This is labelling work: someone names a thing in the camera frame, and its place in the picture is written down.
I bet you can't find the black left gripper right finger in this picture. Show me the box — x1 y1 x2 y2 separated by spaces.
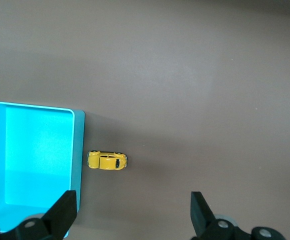
190 191 286 240

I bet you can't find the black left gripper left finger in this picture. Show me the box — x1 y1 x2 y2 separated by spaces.
0 189 77 240

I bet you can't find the yellow beetle toy car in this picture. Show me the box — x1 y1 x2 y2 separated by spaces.
86 150 129 171

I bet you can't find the teal plastic bin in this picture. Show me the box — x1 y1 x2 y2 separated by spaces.
0 99 86 238

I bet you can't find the brown table cover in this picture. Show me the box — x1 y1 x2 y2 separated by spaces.
0 0 290 240

